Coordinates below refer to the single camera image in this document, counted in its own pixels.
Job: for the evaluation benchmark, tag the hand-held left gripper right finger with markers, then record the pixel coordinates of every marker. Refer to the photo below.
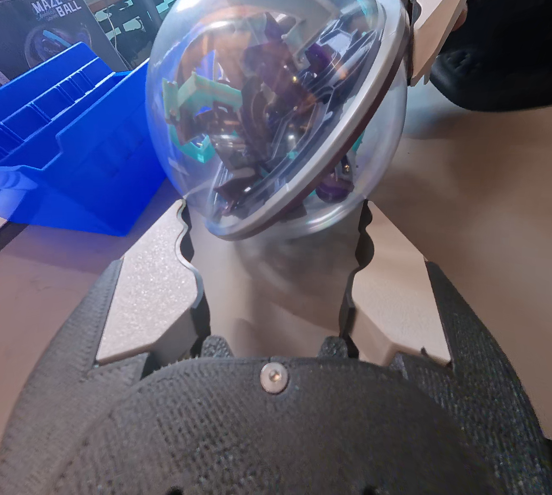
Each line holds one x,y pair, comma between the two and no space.
397,305

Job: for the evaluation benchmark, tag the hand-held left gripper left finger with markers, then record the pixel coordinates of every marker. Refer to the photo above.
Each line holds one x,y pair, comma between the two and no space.
147,305

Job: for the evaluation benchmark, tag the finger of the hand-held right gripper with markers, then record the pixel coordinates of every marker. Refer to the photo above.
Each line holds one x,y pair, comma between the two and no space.
435,12

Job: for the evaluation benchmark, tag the clear maze ball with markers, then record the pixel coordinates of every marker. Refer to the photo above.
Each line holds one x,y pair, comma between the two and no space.
276,90

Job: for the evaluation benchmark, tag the person's right forearm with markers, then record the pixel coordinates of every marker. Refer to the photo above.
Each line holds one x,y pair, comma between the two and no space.
504,38

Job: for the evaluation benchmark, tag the maze ball box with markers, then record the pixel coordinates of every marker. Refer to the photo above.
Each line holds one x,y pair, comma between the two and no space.
60,25

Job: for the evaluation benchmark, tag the blue plastic tray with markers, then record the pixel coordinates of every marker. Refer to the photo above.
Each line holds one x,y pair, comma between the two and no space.
78,150

